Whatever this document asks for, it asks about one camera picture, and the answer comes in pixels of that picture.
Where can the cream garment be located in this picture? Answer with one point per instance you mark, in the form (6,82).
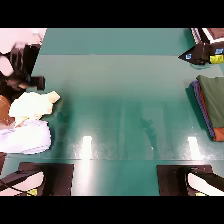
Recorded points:
(30,105)

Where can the purple garment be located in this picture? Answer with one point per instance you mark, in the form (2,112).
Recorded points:
(199,100)

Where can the white garment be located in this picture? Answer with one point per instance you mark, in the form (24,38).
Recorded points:
(23,136)

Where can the dark green garment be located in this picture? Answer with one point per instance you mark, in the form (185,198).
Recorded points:
(215,100)

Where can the brown garment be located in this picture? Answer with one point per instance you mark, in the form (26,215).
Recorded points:
(3,108)

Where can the orange garment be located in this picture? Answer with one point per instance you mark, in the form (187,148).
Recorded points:
(219,135)

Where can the black box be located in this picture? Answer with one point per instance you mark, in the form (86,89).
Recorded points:
(203,51)

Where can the pale pink garment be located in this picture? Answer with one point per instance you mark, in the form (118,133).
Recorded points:
(20,36)

